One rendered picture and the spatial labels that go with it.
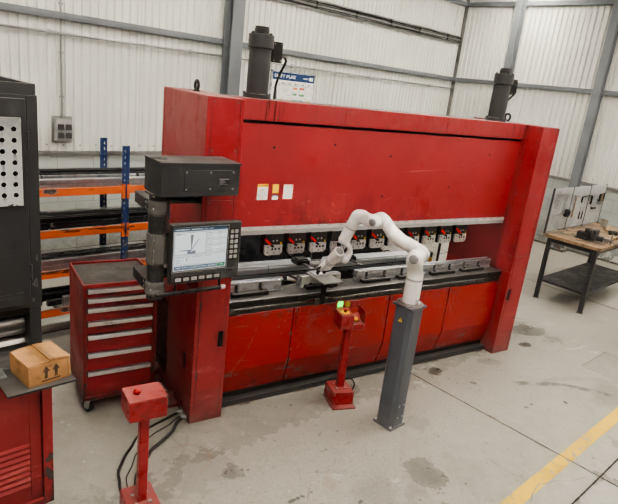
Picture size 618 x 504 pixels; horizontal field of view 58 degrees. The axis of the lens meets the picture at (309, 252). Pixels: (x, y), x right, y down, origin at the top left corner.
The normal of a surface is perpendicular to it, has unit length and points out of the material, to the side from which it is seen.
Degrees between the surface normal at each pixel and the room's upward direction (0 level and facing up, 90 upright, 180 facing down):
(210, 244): 90
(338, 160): 90
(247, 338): 90
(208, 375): 90
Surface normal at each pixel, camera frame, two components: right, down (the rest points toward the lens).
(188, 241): 0.59, 0.29
